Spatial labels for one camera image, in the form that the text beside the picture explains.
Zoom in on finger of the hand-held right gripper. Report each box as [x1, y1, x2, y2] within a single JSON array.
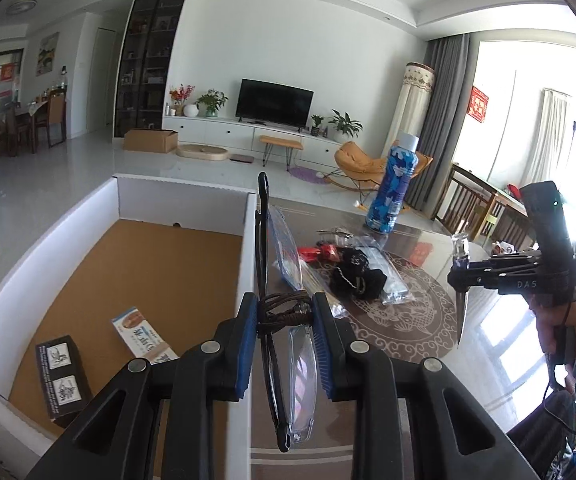
[[468, 252, 538, 265], [448, 262, 538, 291]]

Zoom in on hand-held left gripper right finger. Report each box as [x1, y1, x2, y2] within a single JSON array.
[[312, 292, 533, 480]]

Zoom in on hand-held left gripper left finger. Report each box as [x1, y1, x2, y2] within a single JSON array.
[[25, 292, 259, 480]]

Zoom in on white blue nail cream box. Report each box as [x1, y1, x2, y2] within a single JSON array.
[[110, 305, 183, 366]]

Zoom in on black frame eyeglasses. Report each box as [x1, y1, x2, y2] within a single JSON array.
[[255, 172, 319, 453]]

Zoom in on large white cardboard box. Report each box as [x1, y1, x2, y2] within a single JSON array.
[[0, 172, 269, 480]]

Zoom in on small black box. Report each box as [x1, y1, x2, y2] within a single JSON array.
[[35, 335, 93, 420]]

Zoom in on brown patterned glass desktop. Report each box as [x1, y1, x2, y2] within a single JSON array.
[[248, 195, 558, 480]]

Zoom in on brown twine loop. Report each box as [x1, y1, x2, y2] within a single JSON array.
[[257, 294, 315, 335]]

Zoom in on clear chopsticks packet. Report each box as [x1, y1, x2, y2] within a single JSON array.
[[298, 262, 346, 317]]

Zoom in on wooden slatted chair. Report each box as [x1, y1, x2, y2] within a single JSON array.
[[435, 164, 498, 241]]

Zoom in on clear phone case package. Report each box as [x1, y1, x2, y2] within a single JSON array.
[[355, 235, 416, 306]]

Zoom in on white sheer curtain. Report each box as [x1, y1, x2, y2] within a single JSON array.
[[520, 89, 573, 191]]

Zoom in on blue camouflage bottle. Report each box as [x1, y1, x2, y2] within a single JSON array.
[[364, 132, 420, 235]]

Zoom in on red window decoration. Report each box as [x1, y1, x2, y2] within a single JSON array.
[[469, 86, 489, 122]]

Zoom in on orange rocking chair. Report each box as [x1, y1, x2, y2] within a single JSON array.
[[334, 141, 433, 196]]

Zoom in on grey curtain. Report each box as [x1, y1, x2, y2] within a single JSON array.
[[408, 35, 478, 218]]

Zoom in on purple round rug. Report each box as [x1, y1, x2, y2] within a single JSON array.
[[288, 166, 331, 184]]

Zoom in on covered standing air conditioner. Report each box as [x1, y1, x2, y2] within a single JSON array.
[[380, 62, 436, 161]]

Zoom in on large leafy potted plant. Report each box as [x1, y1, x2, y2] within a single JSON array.
[[328, 109, 363, 141]]

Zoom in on round beige floor mat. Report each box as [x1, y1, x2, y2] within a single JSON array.
[[177, 143, 229, 162]]

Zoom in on wooden bench with metal legs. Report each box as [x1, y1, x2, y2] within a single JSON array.
[[259, 135, 303, 171]]

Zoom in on white TV cabinet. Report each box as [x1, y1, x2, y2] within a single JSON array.
[[162, 115, 353, 166]]

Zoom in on brown cardboard box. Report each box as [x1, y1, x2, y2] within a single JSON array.
[[123, 129, 179, 155]]

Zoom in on green plant in pot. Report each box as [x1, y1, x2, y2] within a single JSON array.
[[195, 89, 229, 118]]

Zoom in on black television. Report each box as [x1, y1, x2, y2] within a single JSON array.
[[235, 79, 315, 126]]

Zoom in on red flowers in vase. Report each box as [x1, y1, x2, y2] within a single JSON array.
[[169, 84, 196, 117]]

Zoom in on wooden dining chair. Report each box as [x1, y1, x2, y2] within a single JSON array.
[[35, 92, 67, 148]]

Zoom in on black glass display cabinet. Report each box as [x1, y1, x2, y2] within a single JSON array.
[[113, 0, 189, 138]]

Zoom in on wooden dining table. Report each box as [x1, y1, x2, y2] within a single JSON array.
[[0, 100, 49, 157]]

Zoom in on red door sign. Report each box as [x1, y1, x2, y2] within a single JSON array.
[[0, 64, 19, 98]]

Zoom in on black knitted cloth with cord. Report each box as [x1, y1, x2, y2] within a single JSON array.
[[330, 247, 386, 301]]

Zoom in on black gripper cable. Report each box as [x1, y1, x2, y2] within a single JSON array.
[[542, 355, 576, 443]]

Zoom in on framed wall painting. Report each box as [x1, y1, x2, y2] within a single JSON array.
[[35, 31, 60, 77]]

